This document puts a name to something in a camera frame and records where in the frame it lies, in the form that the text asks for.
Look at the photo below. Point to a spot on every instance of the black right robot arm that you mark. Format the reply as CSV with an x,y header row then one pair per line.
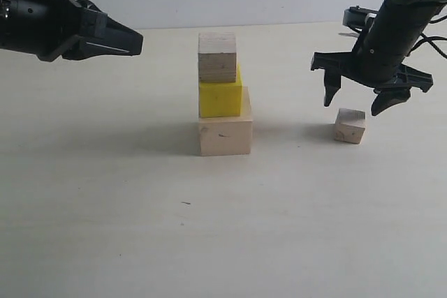
x,y
387,36

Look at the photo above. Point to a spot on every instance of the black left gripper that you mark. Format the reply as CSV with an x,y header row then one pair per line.
x,y
73,30

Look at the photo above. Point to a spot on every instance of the medium wooden cube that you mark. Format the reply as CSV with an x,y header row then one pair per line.
x,y
217,57

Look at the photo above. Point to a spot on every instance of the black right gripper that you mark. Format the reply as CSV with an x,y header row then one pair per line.
x,y
388,94

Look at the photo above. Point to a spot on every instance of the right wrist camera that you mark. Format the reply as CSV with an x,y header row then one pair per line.
x,y
355,17

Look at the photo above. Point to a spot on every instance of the yellow cube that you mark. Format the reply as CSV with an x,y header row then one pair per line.
x,y
222,99

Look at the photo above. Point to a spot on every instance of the large wooden cube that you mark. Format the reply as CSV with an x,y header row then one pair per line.
x,y
226,136

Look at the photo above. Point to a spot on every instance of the small wooden cube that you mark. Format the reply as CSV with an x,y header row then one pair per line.
x,y
350,126

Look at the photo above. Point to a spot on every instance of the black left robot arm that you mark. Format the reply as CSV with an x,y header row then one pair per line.
x,y
10,25

